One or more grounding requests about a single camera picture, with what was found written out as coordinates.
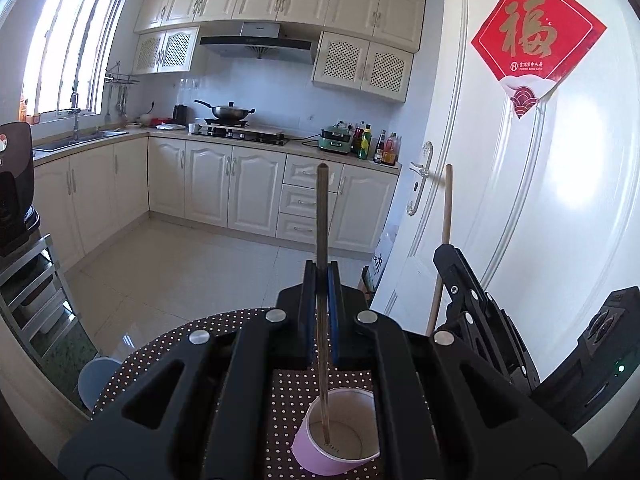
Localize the white door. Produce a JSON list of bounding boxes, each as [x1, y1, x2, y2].
[[370, 0, 640, 433]]

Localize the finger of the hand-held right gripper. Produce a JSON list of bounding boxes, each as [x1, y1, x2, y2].
[[432, 243, 542, 397]]

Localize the steel sink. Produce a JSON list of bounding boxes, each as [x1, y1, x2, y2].
[[33, 130, 129, 154]]

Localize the cardboard box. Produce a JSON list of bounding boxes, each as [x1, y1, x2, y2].
[[360, 230, 399, 296]]

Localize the metal faucet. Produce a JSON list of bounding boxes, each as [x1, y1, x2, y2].
[[69, 92, 82, 142]]

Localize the pink cup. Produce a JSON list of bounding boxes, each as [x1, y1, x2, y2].
[[291, 387, 382, 477]]

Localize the grey trash bin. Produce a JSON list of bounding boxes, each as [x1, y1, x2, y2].
[[77, 357, 124, 414]]

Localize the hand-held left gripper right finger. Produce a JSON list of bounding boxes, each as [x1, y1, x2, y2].
[[327, 261, 588, 480]]

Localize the green countertop appliance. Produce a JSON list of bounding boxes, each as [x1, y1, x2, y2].
[[317, 124, 355, 155]]

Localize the wooden chopstick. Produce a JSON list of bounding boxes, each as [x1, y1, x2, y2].
[[426, 164, 454, 336], [315, 162, 332, 446]]

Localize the barred window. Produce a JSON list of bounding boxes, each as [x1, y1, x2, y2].
[[22, 0, 127, 117]]

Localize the wall utensil rack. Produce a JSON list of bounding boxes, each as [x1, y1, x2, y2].
[[103, 62, 141, 126]]

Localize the small lattice door wall cabinet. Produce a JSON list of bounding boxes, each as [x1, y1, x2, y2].
[[132, 26, 200, 76]]

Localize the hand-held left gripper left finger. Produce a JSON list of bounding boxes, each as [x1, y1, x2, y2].
[[57, 260, 321, 480]]

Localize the black countertop appliance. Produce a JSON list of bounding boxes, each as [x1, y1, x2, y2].
[[0, 121, 41, 259]]

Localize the metal shelf rack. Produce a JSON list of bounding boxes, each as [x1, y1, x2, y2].
[[0, 233, 79, 361]]

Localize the metal door handle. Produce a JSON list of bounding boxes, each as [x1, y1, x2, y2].
[[407, 141, 434, 217]]

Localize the red diamond door poster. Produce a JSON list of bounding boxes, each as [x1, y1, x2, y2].
[[470, 0, 608, 120]]

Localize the steel wok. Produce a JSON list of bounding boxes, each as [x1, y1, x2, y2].
[[194, 99, 256, 123]]

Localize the gas stove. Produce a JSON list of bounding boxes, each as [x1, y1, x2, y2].
[[200, 119, 289, 146]]

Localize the polka dot round table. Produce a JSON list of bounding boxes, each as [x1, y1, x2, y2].
[[92, 307, 432, 480]]

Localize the range hood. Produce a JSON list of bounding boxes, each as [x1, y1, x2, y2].
[[199, 21, 315, 65]]

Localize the wide lattice door wall cabinet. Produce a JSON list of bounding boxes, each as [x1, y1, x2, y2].
[[312, 31, 415, 104]]

